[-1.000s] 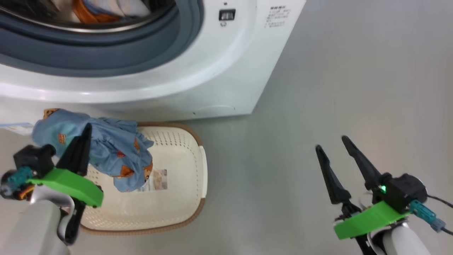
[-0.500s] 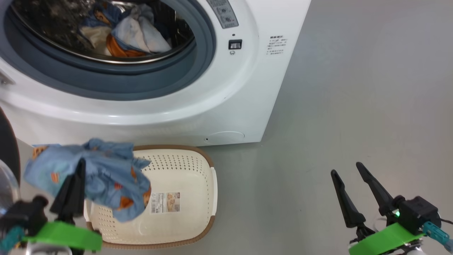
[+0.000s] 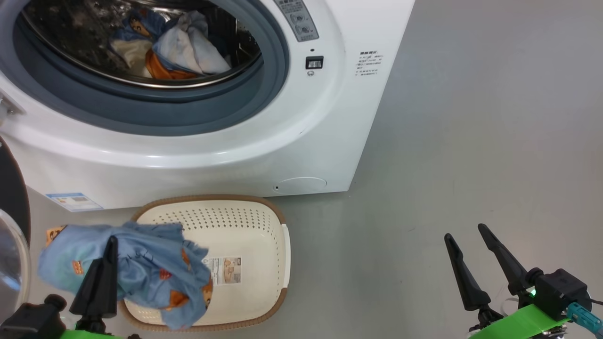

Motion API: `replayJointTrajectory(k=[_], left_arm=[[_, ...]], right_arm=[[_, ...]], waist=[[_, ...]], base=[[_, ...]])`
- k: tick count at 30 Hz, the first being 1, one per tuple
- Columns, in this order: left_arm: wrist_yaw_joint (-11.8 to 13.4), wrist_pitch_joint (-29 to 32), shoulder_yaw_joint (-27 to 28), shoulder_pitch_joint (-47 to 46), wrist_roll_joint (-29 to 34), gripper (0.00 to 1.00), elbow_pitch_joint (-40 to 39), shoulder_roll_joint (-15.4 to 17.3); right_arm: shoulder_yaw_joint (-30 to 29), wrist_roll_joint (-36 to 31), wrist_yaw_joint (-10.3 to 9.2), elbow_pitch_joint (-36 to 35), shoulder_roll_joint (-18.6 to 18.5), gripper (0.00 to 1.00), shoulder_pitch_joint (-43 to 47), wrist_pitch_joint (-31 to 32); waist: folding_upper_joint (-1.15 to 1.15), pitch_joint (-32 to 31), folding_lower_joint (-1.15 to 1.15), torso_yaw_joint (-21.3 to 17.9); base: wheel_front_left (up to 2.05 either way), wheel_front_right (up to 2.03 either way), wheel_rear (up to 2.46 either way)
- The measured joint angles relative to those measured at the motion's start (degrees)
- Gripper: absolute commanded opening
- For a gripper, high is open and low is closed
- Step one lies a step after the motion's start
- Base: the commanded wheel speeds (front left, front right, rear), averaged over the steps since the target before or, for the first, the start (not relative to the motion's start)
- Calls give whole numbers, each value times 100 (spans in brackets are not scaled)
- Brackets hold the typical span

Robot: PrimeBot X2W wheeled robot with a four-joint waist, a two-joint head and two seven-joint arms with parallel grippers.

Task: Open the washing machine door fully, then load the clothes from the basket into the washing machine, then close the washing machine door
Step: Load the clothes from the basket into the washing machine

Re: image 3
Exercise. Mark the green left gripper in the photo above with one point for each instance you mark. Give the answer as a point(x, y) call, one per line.
point(89, 333)

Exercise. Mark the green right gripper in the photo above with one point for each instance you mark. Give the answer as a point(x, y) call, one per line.
point(518, 325)

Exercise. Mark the blue cartoon print garment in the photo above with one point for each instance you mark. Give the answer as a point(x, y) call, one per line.
point(136, 26)
point(141, 268)

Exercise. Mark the black rimmed glass door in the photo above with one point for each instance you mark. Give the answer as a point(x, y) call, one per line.
point(12, 188)

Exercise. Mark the paper label inside basket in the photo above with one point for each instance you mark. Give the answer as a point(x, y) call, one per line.
point(226, 270)

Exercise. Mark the cream basket brown rim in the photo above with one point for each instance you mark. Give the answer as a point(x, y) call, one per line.
point(254, 235)

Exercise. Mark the grey rubber door gasket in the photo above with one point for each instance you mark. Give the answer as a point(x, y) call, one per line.
point(141, 113)

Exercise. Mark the white washing machine body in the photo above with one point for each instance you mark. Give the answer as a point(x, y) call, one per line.
point(330, 150)

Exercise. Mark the metal door hinge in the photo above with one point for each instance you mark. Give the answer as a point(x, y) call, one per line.
point(7, 109)

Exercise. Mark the black door latch socket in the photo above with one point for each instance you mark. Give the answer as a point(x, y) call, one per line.
point(314, 62)

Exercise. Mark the blue energy label sticker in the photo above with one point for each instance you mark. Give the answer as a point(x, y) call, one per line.
point(75, 201)

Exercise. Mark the round filter cover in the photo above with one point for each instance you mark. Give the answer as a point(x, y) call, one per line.
point(301, 185)

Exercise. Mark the stainless steel drum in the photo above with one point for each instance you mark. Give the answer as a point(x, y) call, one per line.
point(70, 33)

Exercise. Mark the grey warning sticker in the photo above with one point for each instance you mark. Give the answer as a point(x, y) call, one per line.
point(299, 21)

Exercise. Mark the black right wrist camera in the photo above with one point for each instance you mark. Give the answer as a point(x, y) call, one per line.
point(558, 289)

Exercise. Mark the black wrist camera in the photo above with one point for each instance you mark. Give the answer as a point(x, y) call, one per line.
point(28, 322)
point(558, 289)

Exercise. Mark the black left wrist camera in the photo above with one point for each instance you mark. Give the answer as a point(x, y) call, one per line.
point(28, 322)

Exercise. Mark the teal right camera connector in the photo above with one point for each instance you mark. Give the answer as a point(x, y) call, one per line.
point(584, 318)

